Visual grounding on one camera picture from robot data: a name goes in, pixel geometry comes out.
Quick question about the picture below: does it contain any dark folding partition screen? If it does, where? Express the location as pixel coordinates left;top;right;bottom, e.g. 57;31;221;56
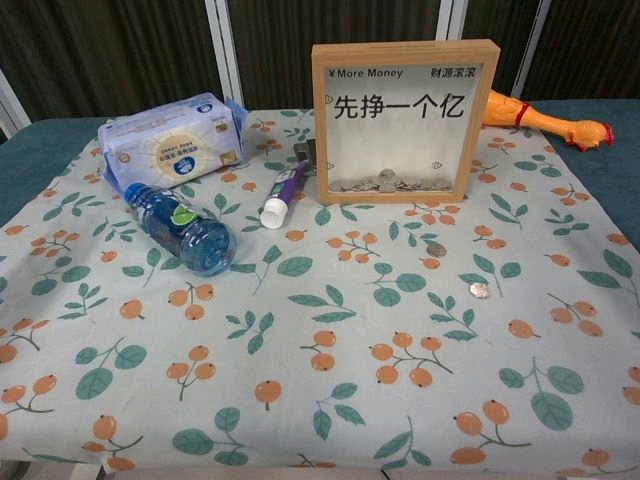
0;0;640;141

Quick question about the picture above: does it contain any blue white tissue pack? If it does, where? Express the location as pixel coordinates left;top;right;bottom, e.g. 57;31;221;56
97;91;247;191

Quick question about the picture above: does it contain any floral orange berry tablecloth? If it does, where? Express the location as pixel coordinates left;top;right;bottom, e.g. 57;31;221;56
0;107;640;480

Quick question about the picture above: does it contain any wooden money box frame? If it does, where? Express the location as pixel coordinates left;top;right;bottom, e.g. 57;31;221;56
311;39;503;206

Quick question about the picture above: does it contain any yellow rubber chicken toy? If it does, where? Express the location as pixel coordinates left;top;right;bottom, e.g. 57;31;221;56
482;89;616;153

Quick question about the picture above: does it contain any blue plastic water bottle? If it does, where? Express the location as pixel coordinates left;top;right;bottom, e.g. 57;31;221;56
123;182;237;278

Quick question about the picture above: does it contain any teal table cover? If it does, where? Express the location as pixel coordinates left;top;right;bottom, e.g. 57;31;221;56
0;98;640;236

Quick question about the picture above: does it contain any purple toothpaste tube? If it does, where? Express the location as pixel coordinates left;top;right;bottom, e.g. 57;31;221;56
258;159;310;230

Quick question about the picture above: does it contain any dark grey small box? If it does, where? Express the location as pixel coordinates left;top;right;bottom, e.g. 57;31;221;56
293;139;318;175

